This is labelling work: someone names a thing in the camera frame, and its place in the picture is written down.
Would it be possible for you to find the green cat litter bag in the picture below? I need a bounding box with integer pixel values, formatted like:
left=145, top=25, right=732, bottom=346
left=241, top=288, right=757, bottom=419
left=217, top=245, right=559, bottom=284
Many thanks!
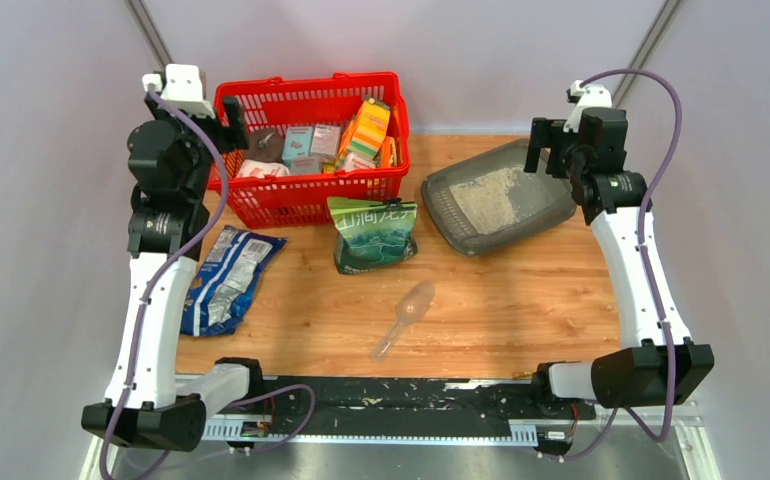
left=327, top=196, right=418, bottom=275

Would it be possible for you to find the clear plastic scoop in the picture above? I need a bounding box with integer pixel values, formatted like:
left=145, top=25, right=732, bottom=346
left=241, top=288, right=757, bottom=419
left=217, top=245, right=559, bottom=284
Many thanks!
left=369, top=280, right=435, bottom=362

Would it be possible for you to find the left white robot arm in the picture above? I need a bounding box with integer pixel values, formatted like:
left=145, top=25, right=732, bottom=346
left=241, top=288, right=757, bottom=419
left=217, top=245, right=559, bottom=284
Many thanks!
left=81, top=96, right=267, bottom=452

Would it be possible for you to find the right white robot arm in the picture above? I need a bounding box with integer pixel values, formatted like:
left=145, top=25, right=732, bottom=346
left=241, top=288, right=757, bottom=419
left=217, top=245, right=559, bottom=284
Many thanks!
left=525, top=107, right=715, bottom=419

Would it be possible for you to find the teal small box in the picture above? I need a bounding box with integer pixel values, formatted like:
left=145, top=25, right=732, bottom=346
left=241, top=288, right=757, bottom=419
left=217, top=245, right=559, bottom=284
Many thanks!
left=281, top=126, right=314, bottom=168

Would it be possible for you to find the pink grey small box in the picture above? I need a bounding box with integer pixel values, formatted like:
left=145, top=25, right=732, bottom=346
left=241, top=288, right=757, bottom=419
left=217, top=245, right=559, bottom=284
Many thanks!
left=309, top=124, right=342, bottom=159

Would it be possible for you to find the grey litter box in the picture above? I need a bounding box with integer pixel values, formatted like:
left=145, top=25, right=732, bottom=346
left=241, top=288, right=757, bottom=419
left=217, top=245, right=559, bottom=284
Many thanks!
left=421, top=139, right=577, bottom=257

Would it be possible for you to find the white pink sponge pack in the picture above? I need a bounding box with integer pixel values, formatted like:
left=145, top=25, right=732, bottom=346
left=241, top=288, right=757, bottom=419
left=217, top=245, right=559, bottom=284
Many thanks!
left=236, top=159, right=290, bottom=179

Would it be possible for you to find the brown round lid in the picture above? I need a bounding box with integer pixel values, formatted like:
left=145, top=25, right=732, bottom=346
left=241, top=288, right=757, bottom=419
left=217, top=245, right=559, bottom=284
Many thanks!
left=243, top=128, right=284, bottom=163

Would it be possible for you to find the red plastic shopping basket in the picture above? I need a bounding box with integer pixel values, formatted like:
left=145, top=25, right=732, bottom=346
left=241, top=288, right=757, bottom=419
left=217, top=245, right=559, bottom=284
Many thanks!
left=216, top=72, right=410, bottom=228

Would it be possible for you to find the colourful sponge pack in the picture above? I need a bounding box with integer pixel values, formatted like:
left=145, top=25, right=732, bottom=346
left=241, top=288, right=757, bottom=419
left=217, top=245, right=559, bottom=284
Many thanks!
left=345, top=96, right=391, bottom=159

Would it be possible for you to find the blue silver snack bag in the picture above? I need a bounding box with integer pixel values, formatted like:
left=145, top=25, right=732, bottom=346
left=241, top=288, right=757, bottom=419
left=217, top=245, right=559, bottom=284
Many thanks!
left=180, top=225, right=287, bottom=337

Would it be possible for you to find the orange packet in basket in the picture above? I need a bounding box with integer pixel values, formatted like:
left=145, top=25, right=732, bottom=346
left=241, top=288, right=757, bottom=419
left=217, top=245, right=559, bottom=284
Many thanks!
left=377, top=136, right=400, bottom=168

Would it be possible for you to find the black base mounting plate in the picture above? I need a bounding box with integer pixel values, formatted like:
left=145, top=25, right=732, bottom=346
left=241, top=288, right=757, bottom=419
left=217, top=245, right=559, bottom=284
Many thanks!
left=203, top=376, right=596, bottom=446

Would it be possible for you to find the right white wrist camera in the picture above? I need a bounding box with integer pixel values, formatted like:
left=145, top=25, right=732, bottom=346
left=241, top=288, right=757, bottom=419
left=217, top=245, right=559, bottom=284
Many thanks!
left=562, top=80, right=613, bottom=133

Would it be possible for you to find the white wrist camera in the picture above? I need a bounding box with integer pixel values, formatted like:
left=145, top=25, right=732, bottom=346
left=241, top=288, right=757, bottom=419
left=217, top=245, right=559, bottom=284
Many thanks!
left=562, top=80, right=613, bottom=133
left=141, top=63, right=217, bottom=119

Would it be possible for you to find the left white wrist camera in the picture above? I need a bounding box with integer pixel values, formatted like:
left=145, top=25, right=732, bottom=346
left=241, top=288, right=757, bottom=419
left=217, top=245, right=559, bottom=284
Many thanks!
left=141, top=63, right=217, bottom=119

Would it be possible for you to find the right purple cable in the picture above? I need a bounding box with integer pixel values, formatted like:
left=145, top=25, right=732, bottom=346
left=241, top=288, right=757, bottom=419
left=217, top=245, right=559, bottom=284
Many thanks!
left=580, top=68, right=684, bottom=444

